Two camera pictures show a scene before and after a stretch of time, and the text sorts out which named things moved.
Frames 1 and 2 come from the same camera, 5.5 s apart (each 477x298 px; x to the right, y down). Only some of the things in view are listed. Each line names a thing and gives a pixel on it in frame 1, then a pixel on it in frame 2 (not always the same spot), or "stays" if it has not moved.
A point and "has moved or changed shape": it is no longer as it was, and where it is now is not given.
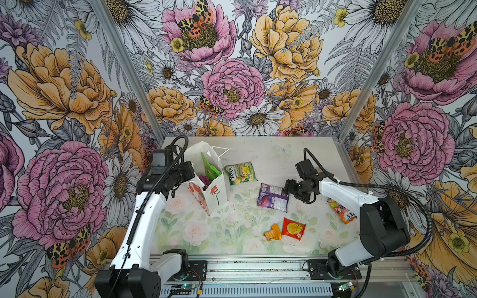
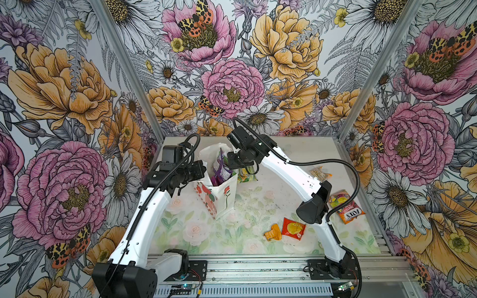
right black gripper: x=289 y=187 to x=233 y=164
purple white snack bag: x=272 y=197 to x=219 y=167
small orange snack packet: x=274 y=234 stays
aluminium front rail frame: x=292 y=269 stays
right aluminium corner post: x=410 y=10 stays
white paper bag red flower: x=213 y=196 has moved or changed shape
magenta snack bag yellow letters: x=205 y=179 to x=216 y=180
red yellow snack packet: x=293 y=229 stays
